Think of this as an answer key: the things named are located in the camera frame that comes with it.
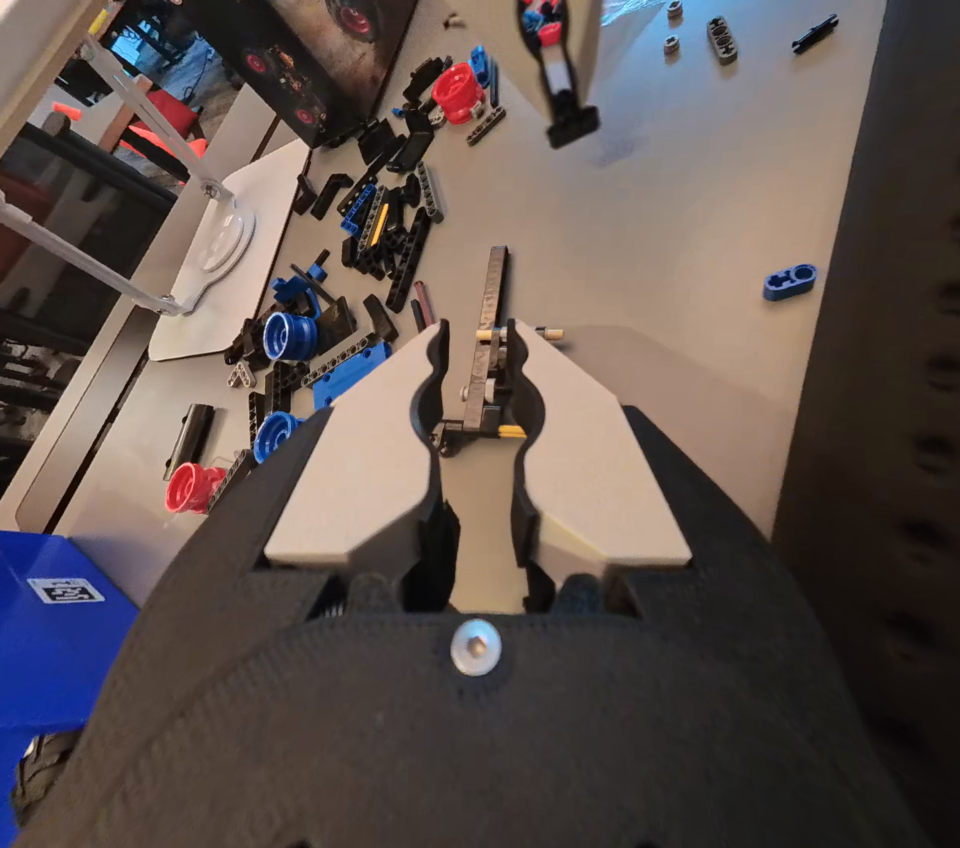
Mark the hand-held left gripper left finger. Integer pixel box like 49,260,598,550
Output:
262,320,451,584

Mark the dark grey beam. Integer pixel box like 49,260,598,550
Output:
357,185,388,246

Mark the black frame subassembly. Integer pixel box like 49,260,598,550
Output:
222,314,272,370

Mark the black curved panel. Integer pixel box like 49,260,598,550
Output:
385,128,437,173

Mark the red wheel rim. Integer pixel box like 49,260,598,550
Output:
430,62,488,126
164,461,227,516

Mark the dark grey connector piece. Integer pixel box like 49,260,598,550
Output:
162,403,217,482

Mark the black flat panel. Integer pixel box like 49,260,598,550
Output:
355,118,396,166

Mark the dark grey thin liftarm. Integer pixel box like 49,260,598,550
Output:
464,107,508,147

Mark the pile of black beams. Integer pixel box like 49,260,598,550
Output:
290,161,435,314

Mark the blue wheel rim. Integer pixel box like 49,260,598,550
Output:
252,410,306,465
261,311,321,361

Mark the small blue two-hole beam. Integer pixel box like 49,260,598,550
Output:
762,262,819,302

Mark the black bent beam cluster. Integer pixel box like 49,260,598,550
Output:
402,58,446,115

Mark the blue flat panel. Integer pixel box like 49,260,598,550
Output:
310,341,396,413

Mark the blue plastic bin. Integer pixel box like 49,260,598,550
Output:
0,530,141,813

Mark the black beam assembly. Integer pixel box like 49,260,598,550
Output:
430,245,566,460

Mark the white booklet stand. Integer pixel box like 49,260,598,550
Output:
0,0,313,364

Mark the thin black axle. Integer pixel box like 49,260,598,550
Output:
288,262,354,332

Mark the blue frame beam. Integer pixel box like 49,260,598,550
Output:
340,183,377,235

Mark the black perforated panel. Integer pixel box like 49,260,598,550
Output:
771,0,960,848

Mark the blue angled panel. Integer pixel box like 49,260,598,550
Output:
269,266,324,321

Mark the grey thin beam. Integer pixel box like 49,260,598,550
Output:
705,16,741,66

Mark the black connector pin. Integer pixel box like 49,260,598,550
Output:
790,13,840,55

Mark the long grey beam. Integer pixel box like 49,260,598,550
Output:
415,159,446,224

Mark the adjacent grey table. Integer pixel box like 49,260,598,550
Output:
0,86,279,536

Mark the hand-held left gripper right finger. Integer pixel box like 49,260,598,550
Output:
507,318,693,588

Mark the small black connector block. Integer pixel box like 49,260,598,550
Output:
545,104,602,151

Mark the red object under table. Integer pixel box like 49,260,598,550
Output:
51,100,208,164

